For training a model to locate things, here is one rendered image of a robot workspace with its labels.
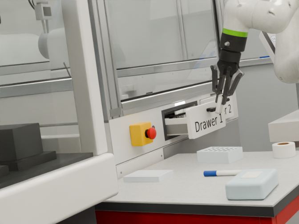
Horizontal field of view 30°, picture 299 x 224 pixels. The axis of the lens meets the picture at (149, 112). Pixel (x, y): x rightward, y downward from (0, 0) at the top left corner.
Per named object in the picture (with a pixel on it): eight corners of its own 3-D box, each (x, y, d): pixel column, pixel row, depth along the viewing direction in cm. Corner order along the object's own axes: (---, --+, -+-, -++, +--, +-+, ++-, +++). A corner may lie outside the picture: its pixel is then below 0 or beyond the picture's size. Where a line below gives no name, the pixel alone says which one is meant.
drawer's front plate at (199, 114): (226, 126, 222) (222, 98, 221) (193, 139, 198) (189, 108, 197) (222, 126, 223) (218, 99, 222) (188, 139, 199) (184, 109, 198)
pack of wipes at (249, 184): (244, 185, 146) (241, 168, 145) (280, 184, 141) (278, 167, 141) (225, 201, 132) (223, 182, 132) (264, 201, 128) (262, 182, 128)
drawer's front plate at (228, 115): (234, 115, 254) (231, 91, 253) (206, 126, 230) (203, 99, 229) (230, 116, 255) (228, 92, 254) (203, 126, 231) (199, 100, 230)
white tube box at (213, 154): (243, 158, 182) (242, 146, 182) (228, 163, 176) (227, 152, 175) (212, 157, 190) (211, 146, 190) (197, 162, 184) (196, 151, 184)
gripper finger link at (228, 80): (231, 66, 204) (234, 66, 203) (225, 95, 207) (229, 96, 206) (227, 66, 201) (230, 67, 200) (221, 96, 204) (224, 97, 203)
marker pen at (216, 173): (251, 174, 157) (250, 169, 157) (249, 175, 156) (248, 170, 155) (205, 175, 163) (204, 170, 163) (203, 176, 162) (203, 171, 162)
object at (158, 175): (173, 174, 170) (173, 169, 170) (159, 182, 163) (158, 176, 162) (139, 174, 177) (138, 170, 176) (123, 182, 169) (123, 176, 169)
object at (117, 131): (238, 117, 263) (235, 86, 261) (115, 165, 177) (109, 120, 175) (81, 126, 313) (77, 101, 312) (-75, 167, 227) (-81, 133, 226)
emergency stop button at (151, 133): (158, 138, 186) (156, 126, 185) (151, 140, 182) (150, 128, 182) (150, 138, 187) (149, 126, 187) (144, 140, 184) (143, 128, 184)
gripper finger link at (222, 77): (224, 66, 201) (221, 65, 202) (217, 95, 204) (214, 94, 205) (229, 65, 204) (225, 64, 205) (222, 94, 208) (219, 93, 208)
